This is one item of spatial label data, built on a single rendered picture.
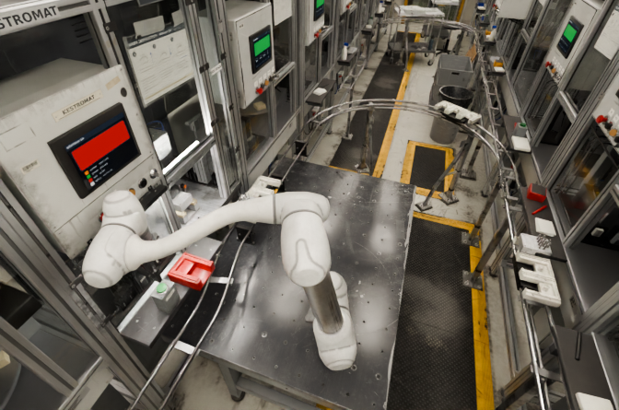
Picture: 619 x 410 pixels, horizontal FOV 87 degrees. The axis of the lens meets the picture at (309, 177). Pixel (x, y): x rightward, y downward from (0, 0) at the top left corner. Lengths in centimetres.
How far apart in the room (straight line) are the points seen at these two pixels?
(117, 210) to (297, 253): 55
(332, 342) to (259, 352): 41
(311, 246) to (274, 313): 87
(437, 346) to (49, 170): 228
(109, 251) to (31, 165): 29
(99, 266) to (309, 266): 55
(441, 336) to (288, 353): 125
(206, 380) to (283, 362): 86
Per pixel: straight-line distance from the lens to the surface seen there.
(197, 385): 241
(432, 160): 399
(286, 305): 175
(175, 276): 160
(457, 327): 266
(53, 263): 124
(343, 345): 141
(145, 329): 157
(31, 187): 110
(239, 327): 173
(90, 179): 117
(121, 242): 105
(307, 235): 93
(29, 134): 107
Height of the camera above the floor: 221
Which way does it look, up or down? 39 degrees down
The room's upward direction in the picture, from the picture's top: 1 degrees clockwise
